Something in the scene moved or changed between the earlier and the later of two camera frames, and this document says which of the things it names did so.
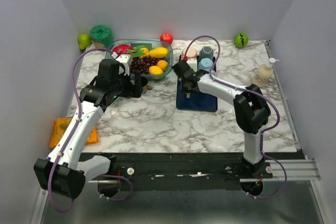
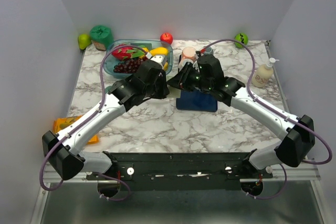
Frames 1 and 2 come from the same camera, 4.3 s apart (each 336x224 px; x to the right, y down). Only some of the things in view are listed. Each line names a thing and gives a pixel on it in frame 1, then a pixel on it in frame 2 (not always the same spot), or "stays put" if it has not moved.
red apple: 167,37 stays put
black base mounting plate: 188,171 stays put
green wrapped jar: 102,36 stays put
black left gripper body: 127,88 → 158,91
